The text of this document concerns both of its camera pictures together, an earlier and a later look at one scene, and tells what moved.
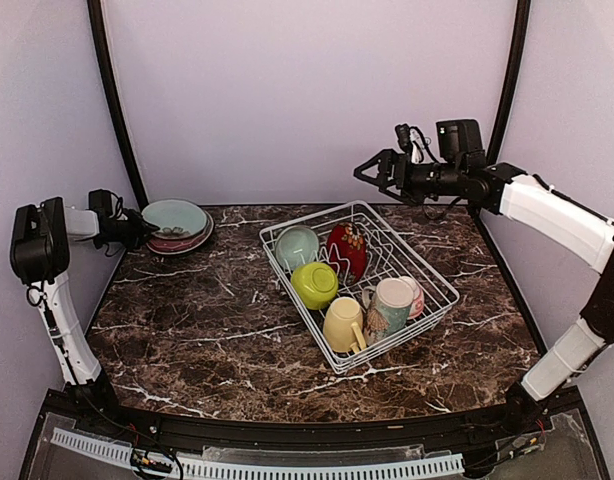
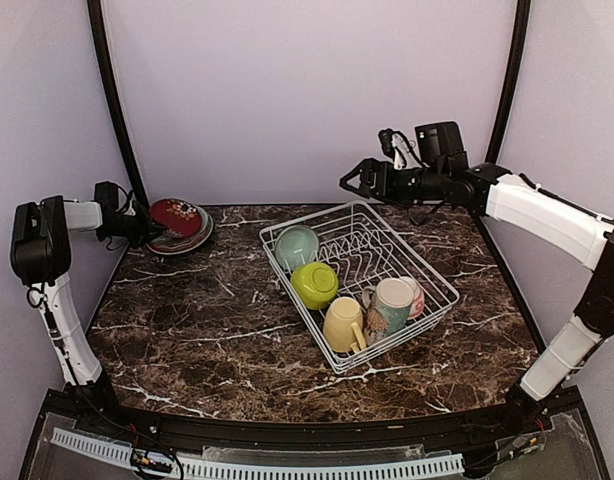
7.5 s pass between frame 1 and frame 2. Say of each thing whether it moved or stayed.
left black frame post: stayed
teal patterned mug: stayed
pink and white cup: stayed
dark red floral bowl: moved
